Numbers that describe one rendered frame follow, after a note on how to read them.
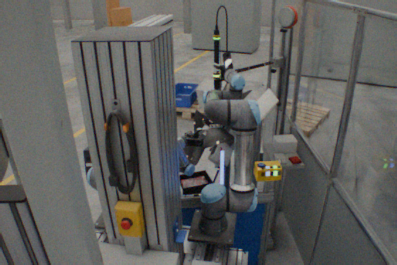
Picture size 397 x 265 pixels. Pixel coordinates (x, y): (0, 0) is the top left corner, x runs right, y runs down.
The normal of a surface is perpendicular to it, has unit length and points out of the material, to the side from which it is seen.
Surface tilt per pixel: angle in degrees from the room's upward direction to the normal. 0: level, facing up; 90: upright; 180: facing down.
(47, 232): 90
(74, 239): 90
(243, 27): 90
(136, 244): 90
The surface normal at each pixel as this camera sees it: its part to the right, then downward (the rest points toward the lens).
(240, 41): -0.36, 0.43
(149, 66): -0.16, 0.45
